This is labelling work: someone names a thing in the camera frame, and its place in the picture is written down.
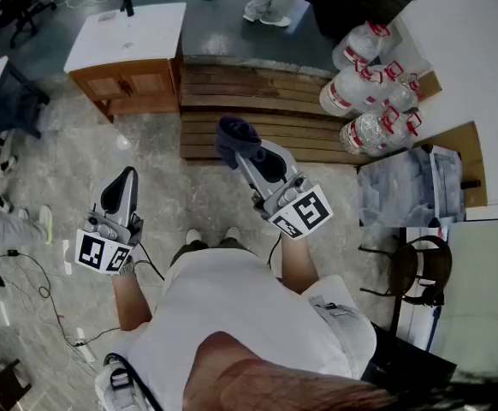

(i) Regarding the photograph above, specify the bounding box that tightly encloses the person's right leg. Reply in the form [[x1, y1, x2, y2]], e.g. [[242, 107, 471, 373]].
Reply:
[[217, 236, 257, 257]]

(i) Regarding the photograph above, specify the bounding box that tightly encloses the black floor cable with adapter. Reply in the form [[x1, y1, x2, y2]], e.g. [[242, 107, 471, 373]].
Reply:
[[0, 248, 122, 347]]

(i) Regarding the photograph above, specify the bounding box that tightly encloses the dark wooden stool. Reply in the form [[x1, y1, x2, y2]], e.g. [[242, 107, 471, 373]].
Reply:
[[0, 337, 33, 411]]

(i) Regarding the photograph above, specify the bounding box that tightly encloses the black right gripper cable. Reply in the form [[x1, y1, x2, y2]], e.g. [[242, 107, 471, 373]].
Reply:
[[267, 232, 283, 270]]

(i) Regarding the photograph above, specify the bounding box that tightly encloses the person's left leg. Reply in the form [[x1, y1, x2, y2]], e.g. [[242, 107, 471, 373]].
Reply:
[[169, 238, 210, 270]]

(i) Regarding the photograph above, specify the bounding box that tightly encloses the dark blue cloth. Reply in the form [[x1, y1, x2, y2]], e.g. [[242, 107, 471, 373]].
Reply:
[[214, 115, 267, 170]]

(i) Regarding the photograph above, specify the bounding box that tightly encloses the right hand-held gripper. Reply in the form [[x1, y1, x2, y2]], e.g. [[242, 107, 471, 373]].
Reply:
[[234, 140, 334, 241]]

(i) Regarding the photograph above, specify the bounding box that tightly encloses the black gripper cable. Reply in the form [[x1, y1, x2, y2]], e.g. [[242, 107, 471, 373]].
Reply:
[[267, 232, 283, 270], [136, 241, 166, 282]]

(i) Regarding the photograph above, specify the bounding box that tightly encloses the person's head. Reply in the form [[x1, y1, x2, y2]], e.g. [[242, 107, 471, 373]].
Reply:
[[182, 331, 400, 411]]

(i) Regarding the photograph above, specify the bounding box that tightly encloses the blue pole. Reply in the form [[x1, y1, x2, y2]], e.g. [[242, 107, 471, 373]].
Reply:
[[424, 305, 443, 353]]

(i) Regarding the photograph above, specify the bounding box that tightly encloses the white countertop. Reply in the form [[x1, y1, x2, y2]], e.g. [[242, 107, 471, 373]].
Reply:
[[63, 2, 188, 74]]

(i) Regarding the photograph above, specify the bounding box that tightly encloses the grey shoulder strap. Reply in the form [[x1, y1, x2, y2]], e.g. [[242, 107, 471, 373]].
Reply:
[[307, 295, 378, 380]]

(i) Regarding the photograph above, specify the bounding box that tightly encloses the person's white shirt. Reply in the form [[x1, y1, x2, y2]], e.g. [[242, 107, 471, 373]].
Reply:
[[127, 246, 378, 411]]

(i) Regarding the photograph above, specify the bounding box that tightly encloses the person's leg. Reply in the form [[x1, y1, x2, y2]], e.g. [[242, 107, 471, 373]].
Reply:
[[217, 236, 257, 257], [169, 238, 210, 270]]

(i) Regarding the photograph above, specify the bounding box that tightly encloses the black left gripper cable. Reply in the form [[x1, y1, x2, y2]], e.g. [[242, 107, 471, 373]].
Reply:
[[136, 241, 166, 282]]

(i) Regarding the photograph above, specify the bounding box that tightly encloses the wooden slat platform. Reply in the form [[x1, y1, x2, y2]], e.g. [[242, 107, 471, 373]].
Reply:
[[179, 62, 361, 166]]

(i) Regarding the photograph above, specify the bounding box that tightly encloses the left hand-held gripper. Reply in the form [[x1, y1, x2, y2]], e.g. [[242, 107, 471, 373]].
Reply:
[[74, 166, 145, 277]]

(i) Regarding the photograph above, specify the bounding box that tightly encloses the person's left forearm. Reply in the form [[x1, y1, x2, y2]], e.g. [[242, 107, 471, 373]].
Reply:
[[111, 267, 154, 332]]

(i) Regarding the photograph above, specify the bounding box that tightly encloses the black bag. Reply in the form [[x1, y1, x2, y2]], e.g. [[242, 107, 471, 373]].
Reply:
[[359, 321, 459, 396]]

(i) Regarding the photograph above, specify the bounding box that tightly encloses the person's right forearm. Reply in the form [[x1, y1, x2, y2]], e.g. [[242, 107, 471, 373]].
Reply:
[[277, 234, 321, 295]]

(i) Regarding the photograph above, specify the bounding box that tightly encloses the brown wooden cabinet door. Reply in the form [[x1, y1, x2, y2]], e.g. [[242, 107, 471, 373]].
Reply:
[[127, 70, 169, 100], [85, 74, 131, 101]]

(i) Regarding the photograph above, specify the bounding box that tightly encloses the dark table with pale top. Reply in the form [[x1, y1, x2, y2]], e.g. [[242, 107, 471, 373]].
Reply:
[[0, 36, 52, 140]]

